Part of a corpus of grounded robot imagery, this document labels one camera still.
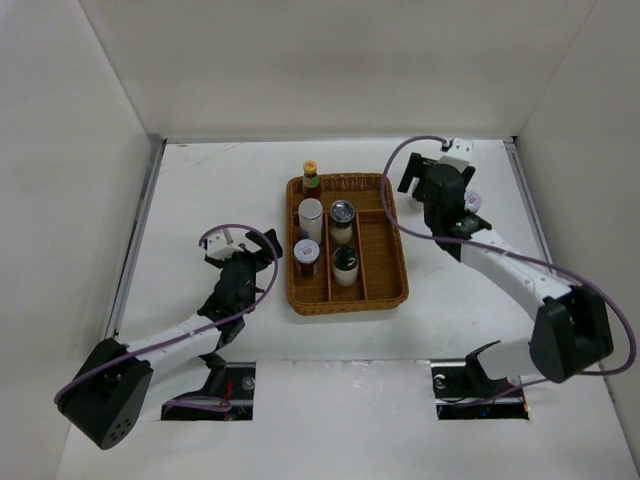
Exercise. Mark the white lid dark spice jar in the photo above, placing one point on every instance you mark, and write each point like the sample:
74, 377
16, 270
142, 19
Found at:
306, 255

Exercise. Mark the silver lid spice jar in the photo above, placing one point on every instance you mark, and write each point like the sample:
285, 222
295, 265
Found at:
310, 216

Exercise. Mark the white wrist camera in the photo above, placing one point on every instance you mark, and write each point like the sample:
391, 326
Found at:
219, 245
457, 154

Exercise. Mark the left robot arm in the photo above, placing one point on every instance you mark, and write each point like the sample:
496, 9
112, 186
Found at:
106, 397

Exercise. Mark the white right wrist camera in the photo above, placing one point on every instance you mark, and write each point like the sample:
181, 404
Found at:
457, 154

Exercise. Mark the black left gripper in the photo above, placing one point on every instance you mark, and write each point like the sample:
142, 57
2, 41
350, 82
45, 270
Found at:
262, 243

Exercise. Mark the white lid orange spice jar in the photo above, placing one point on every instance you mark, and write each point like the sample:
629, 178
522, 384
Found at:
472, 201

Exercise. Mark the black cap white bottle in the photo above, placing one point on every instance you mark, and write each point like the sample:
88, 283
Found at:
345, 265

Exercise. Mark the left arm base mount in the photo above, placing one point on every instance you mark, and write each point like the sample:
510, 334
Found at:
227, 394

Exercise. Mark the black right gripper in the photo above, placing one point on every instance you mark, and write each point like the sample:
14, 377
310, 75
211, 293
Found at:
417, 168

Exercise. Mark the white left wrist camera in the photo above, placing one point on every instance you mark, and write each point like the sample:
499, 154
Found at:
219, 245

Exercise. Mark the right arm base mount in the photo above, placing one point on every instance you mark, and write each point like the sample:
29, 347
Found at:
463, 391

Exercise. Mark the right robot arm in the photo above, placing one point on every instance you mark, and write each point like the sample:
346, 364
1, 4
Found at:
571, 330

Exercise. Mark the red sauce bottle yellow cap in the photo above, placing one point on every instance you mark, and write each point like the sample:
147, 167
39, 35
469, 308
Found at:
311, 186

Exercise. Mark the glass dome grinder bottle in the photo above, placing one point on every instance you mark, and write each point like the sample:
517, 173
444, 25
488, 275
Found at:
342, 215

